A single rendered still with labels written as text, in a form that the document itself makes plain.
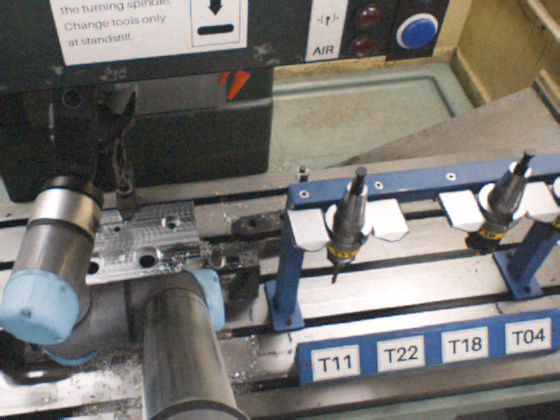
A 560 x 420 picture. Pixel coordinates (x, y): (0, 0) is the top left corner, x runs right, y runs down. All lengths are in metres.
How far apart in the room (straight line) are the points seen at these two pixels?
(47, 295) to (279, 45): 0.32
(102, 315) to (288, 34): 0.37
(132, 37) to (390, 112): 1.52
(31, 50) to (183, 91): 0.92
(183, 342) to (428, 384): 0.66
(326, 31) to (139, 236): 0.68
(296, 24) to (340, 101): 1.45
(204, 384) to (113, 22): 0.29
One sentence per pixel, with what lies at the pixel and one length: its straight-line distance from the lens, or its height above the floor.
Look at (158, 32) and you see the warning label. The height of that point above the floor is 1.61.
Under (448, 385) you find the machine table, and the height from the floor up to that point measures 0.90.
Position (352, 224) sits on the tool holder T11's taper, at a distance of 0.87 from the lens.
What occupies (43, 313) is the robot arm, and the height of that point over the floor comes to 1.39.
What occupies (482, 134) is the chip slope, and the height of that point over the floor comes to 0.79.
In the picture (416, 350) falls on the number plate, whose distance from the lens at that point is 1.14.
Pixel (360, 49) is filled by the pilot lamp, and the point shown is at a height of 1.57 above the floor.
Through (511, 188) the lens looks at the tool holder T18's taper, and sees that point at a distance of 0.93.
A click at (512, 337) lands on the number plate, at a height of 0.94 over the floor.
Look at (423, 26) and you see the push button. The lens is 0.59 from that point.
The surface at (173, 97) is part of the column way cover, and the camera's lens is 1.46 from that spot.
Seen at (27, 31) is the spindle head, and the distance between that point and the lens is 0.54.
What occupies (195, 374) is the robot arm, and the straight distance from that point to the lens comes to 0.52.
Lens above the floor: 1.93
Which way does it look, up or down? 50 degrees down
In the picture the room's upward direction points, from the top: 2 degrees counter-clockwise
